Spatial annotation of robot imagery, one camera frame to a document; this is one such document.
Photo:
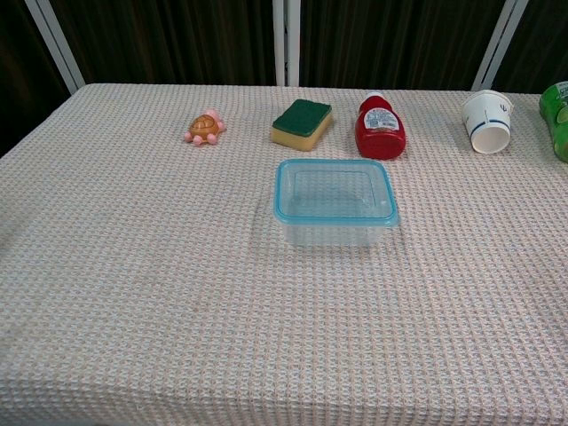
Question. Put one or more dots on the clear container blue rim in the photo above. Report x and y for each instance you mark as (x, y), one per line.
(328, 237)

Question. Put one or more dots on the green yellow scrub sponge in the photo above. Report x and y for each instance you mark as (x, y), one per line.
(302, 120)

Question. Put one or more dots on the pink orange turtle toy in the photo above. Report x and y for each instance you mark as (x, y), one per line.
(204, 126)

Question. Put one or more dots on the red ketchup bottle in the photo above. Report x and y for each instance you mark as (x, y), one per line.
(381, 142)

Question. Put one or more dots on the beige waffle-weave tablecloth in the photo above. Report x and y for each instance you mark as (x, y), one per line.
(177, 288)

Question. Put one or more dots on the dark pleated curtain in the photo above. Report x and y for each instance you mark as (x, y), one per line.
(177, 40)

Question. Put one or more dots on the white paper cup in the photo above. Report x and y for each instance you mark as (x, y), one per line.
(486, 115)

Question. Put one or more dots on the green tea bottle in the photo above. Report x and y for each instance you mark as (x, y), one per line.
(557, 115)

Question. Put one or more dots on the white frame post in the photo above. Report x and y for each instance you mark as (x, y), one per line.
(57, 44)
(499, 44)
(286, 44)

